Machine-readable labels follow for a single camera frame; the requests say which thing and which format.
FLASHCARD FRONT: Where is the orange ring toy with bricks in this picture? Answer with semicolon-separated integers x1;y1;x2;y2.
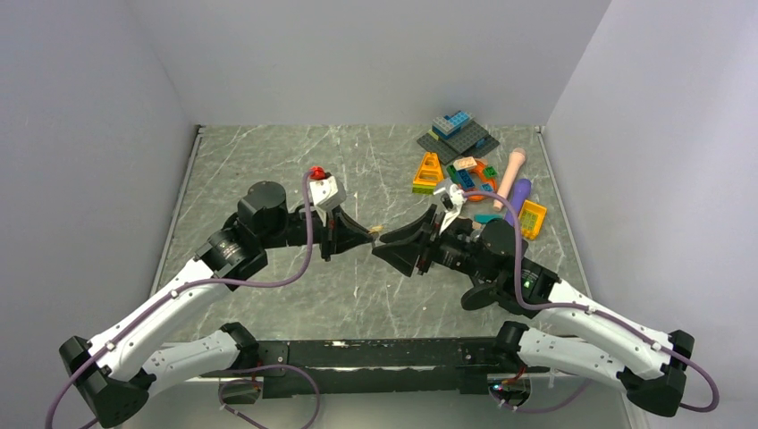
443;158;498;192

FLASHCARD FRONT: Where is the pink toy microphone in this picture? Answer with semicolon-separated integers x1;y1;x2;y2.
497;147;527;198

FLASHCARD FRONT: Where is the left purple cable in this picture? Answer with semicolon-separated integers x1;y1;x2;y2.
44;172;316;429

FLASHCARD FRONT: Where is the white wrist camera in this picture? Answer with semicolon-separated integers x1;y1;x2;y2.
433;179;466;233
308;166;347;216

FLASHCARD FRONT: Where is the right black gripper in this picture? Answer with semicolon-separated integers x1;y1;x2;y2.
373;204;499;283

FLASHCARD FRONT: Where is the orange triangular toy block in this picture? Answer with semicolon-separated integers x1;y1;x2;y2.
411;152;445;195

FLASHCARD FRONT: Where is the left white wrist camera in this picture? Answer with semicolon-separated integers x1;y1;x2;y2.
308;166;347;216

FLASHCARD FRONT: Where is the yellow window toy block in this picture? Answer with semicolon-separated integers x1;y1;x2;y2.
518;199;547;240

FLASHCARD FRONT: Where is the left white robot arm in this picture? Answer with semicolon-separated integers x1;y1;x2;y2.
59;177;374;428

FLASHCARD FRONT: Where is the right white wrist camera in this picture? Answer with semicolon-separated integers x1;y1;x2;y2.
433;179;466;233

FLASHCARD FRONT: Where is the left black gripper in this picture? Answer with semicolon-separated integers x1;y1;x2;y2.
261;203;374;261

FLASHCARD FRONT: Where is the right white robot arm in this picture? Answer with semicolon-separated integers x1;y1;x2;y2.
372;206;695;417

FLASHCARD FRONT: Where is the black microphone stand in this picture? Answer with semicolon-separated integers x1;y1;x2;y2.
460;277;518;311

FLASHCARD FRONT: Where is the teal flat brick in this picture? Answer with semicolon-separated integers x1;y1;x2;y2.
474;214;504;224

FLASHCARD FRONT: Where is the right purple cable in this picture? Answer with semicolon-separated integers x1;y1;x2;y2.
462;190;720;414

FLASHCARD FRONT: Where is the purple cable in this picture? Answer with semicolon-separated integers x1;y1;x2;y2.
44;172;316;429
462;190;720;414

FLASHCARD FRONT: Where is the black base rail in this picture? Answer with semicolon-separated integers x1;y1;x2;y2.
214;321;527;399

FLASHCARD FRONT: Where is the blue grey lego stack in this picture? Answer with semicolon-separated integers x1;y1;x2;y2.
431;111;475;139

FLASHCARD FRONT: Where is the dark grey lego baseplate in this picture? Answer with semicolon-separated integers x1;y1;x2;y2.
417;122;500;164

